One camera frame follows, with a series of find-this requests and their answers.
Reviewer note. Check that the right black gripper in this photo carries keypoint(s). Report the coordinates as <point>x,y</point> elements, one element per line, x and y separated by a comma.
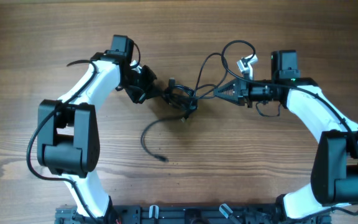
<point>244,92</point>

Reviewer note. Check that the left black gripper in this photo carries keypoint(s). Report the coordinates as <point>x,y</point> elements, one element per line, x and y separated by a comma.
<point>139,97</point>

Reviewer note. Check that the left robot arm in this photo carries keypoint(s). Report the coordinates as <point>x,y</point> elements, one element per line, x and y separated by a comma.
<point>67,135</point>

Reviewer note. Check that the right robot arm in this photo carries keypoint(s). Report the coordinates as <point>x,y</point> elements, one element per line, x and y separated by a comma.
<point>334,177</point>

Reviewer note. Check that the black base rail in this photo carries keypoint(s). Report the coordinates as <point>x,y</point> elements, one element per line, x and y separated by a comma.
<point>249,214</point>

